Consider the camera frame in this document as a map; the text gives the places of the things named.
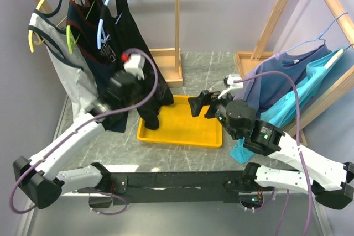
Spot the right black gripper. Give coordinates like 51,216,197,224
187,88,240,140

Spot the light blue hanger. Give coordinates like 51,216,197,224
96,0,131,50

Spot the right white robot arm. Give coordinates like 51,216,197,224
188,90,353,210

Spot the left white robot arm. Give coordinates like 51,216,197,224
13,70,146,209

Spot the white tank top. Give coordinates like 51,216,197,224
28,0,98,119

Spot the green hanger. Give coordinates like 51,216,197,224
66,0,96,54

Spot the navy jersey tank top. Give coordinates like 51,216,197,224
66,0,129,133

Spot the yellow hanger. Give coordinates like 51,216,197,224
28,0,67,53

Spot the wooden hanger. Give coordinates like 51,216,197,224
324,43,354,70

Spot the yellow plastic tray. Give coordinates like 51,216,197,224
137,95,223,148

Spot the left wooden clothes rack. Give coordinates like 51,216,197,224
35,0,183,87

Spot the wooden clothes rack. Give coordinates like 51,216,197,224
235,0,353,137
35,0,183,87

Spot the purple blue shirt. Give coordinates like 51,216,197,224
234,45,331,116

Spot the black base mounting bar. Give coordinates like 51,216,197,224
101,171,261,203

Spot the cyan shirt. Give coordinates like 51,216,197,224
230,46,350,164

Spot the right wooden clothes rack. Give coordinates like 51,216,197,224
235,0,353,137

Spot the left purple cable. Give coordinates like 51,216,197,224
9,48,159,215

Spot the purple cable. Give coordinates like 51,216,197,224
233,71,313,236
9,48,159,215

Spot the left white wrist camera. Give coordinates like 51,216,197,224
121,53,145,80

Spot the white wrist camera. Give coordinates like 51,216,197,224
218,74,243,99
121,53,145,80

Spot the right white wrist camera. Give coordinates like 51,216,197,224
218,74,243,99

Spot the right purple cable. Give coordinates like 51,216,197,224
233,71,313,236

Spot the blue wire hanger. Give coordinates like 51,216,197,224
284,11,349,53

